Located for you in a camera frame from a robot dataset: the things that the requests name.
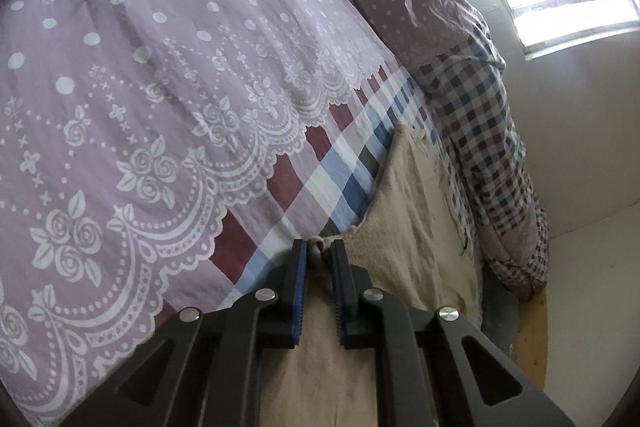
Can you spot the blue-grey cartoon pillow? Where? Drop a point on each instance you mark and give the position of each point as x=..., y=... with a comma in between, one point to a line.
x=500, y=318

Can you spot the beige long-sleeve garment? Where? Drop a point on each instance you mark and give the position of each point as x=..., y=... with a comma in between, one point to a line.
x=413, y=246

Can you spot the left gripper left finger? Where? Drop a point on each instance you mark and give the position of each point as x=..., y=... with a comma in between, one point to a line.
x=202, y=369

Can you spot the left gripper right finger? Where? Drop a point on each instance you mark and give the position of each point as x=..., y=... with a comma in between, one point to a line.
x=432, y=368

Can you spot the checkered bed sheet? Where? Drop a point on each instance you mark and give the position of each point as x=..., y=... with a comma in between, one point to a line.
x=157, y=154

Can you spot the checkered rolled duvet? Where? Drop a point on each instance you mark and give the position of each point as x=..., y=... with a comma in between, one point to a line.
x=450, y=81

